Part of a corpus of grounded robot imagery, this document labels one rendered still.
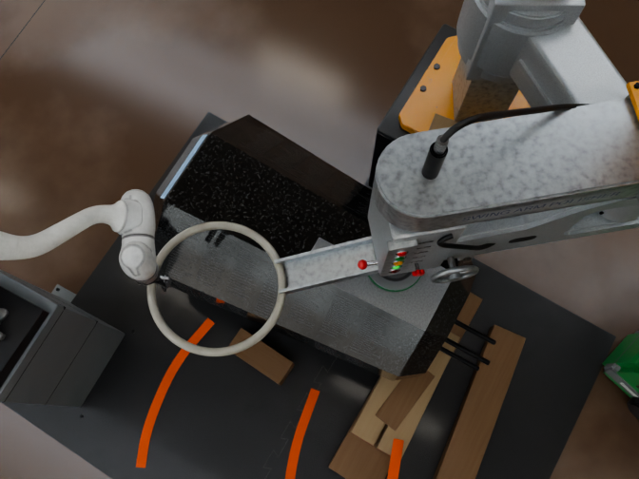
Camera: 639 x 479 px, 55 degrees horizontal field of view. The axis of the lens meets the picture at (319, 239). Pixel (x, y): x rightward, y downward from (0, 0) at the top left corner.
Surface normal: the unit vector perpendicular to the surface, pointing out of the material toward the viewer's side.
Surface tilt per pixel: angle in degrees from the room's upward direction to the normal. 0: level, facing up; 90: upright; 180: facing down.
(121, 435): 0
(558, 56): 0
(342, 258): 16
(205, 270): 45
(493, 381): 0
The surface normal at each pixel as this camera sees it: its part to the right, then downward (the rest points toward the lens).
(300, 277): -0.29, -0.23
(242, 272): -0.33, 0.40
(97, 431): -0.02, -0.29
